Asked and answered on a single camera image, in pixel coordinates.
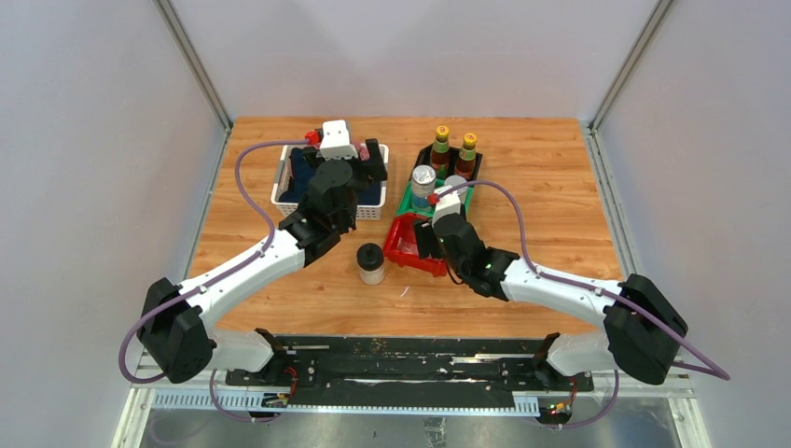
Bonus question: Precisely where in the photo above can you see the silver lid jar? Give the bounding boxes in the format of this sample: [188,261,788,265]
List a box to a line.
[410,164,437,213]
[444,175,469,203]

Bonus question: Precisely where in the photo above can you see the yellow cap sauce bottle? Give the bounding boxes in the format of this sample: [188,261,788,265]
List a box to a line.
[454,133,478,180]
[430,125,450,180]

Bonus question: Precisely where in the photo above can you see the silver lid jar back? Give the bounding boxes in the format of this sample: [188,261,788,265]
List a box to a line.
[444,175,469,203]

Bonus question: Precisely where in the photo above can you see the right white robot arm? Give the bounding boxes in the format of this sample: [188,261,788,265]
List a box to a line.
[414,214,688,390]

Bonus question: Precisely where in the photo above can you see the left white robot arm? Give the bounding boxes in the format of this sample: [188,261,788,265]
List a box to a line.
[118,130,390,385]

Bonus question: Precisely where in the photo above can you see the pink cloth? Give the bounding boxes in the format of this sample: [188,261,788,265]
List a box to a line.
[354,142,370,161]

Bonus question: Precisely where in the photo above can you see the red plastic bin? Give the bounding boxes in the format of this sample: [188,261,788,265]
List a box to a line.
[382,212,447,277]

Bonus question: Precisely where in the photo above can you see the dark blue cloth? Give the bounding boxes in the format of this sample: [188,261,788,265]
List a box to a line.
[275,147,385,206]

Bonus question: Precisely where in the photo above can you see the white plastic basket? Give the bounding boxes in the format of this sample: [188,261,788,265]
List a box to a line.
[271,145,387,220]

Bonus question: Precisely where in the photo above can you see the green plastic bin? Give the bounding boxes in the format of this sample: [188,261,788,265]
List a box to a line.
[395,183,474,219]

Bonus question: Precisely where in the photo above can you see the black plastic bin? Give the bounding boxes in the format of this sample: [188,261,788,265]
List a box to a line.
[413,143,483,186]

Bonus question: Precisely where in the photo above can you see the black cap shaker front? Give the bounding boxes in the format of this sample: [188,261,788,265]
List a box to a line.
[356,243,385,286]

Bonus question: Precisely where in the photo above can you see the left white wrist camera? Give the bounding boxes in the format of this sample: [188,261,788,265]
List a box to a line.
[319,119,359,161]

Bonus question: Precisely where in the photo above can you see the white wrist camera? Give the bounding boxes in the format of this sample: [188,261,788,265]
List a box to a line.
[428,190,463,226]
[319,119,359,161]

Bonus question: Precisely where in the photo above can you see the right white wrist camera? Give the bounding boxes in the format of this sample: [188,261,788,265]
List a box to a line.
[428,190,463,226]

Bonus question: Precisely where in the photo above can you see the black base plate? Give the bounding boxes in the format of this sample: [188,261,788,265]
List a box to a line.
[216,335,596,413]

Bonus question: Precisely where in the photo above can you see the aluminium rail frame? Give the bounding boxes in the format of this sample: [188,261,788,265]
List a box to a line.
[118,1,719,432]

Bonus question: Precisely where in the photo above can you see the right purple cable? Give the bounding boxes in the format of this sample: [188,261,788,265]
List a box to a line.
[435,180,731,430]

